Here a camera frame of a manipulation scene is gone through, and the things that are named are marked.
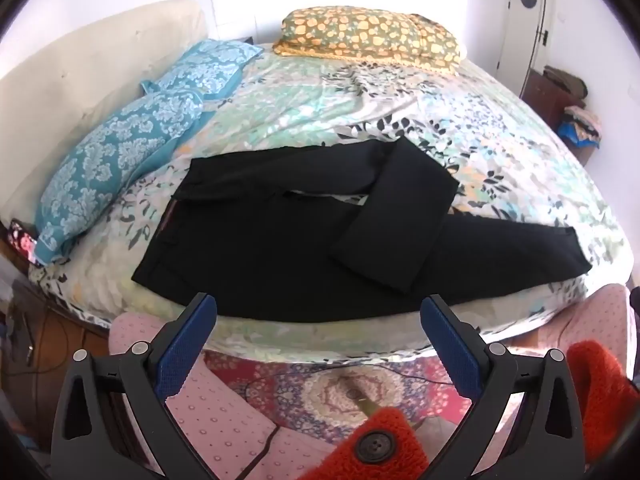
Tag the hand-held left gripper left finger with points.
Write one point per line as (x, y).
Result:
(184, 347)

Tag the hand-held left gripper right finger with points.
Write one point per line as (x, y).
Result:
(452, 347)

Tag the black pants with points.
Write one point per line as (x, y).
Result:
(280, 255)

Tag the person's pink dotted pants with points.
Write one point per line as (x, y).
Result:
(220, 425)

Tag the patterned floor rug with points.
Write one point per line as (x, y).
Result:
(320, 390)

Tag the person's red fuzzy sweater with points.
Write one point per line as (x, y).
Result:
(600, 390)

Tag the wooden bedside table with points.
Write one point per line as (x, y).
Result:
(30, 340)

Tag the phone with floral case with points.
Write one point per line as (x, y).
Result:
(22, 242)

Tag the large blue floral pillow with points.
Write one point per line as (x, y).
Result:
(107, 155)

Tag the blue and beige cloth pile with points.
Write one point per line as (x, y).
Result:
(582, 127)

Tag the dark wooden cabinet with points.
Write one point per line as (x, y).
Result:
(542, 97)

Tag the small blue floral pillow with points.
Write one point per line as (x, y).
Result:
(210, 67)

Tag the olive folded clothes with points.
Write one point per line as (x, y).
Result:
(565, 82)

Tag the cream padded headboard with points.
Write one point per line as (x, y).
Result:
(75, 65)

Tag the white door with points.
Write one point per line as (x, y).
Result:
(525, 40)

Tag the yellow floral pillow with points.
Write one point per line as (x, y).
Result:
(365, 32)

